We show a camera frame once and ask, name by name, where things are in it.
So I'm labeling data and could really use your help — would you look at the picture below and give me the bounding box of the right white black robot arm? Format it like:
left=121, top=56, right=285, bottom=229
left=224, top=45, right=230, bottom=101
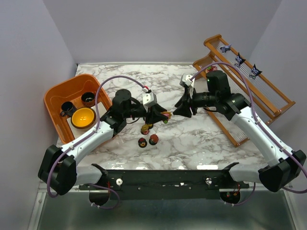
left=173, top=70, right=307, bottom=192

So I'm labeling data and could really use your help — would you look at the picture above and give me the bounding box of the pink strawberry tart figurine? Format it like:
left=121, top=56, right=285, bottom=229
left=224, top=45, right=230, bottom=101
left=205, top=65, right=218, bottom=73

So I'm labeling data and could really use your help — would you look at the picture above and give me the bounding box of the red hair figurine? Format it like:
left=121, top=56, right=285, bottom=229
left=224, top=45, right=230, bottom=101
left=149, top=134, right=159, bottom=145

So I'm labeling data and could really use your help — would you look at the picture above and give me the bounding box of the black round base figurine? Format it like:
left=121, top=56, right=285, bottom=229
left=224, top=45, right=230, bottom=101
left=138, top=138, right=148, bottom=148

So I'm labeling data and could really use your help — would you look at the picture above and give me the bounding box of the black mug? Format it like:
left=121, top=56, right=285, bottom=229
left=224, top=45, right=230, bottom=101
left=60, top=101, right=77, bottom=117

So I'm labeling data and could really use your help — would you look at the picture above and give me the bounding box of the yellow bowl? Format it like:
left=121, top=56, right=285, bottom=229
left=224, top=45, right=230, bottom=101
left=71, top=107, right=96, bottom=130

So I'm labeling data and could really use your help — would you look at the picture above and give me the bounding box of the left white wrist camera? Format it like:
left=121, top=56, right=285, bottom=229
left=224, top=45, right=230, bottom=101
left=142, top=90, right=157, bottom=107

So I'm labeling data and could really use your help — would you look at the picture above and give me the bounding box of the white paper sheet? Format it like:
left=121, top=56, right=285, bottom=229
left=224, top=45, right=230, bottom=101
left=66, top=102, right=108, bottom=139

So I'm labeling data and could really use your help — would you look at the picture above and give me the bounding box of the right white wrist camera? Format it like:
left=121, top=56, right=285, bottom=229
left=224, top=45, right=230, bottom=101
left=179, top=74, right=195, bottom=98

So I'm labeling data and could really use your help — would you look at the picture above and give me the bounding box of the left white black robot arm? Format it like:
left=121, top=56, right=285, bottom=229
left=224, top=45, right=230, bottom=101
left=38, top=89, right=168, bottom=196

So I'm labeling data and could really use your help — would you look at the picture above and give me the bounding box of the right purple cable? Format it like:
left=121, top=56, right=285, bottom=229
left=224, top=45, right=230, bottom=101
left=190, top=62, right=307, bottom=194

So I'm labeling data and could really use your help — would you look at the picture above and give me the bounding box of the wooden tiered shelf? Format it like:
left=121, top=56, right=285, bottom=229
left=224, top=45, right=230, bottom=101
left=183, top=34, right=296, bottom=147

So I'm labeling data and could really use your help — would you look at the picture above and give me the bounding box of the purple cable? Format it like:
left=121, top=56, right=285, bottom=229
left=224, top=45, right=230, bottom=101
left=190, top=62, right=307, bottom=194
left=47, top=75, right=149, bottom=198

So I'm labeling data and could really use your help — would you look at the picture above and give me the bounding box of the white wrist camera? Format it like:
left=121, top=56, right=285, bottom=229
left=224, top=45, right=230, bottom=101
left=142, top=90, right=157, bottom=107
left=179, top=74, right=195, bottom=98

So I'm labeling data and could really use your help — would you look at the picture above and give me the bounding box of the black purple bow figurine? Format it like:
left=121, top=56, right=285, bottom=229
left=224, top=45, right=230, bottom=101
left=234, top=52, right=246, bottom=68

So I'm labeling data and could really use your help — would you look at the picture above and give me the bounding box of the purple small figurine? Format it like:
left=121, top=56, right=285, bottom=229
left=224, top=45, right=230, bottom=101
left=220, top=45, right=232, bottom=53

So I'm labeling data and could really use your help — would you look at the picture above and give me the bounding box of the pink bear yellow flower figurine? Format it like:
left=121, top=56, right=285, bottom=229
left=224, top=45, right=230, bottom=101
left=161, top=111, right=172, bottom=124

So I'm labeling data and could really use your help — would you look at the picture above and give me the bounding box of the orange plastic bin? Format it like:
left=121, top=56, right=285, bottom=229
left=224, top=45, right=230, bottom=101
left=44, top=74, right=112, bottom=144

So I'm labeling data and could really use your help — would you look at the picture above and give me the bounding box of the black bat-eared figurine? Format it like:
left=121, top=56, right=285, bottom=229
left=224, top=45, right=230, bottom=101
left=249, top=64, right=262, bottom=79

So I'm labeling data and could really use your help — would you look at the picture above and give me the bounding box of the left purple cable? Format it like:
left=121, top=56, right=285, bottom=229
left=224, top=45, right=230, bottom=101
left=47, top=75, right=149, bottom=198

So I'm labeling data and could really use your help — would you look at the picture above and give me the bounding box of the olive hat figurine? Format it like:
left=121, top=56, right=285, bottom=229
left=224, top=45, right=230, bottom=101
left=141, top=125, right=149, bottom=135

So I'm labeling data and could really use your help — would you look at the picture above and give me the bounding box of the brown mug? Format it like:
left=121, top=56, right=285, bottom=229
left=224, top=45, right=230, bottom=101
left=81, top=92, right=95, bottom=107

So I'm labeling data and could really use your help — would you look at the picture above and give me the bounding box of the black metal base frame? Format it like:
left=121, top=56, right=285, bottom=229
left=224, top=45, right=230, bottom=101
left=79, top=164, right=250, bottom=201

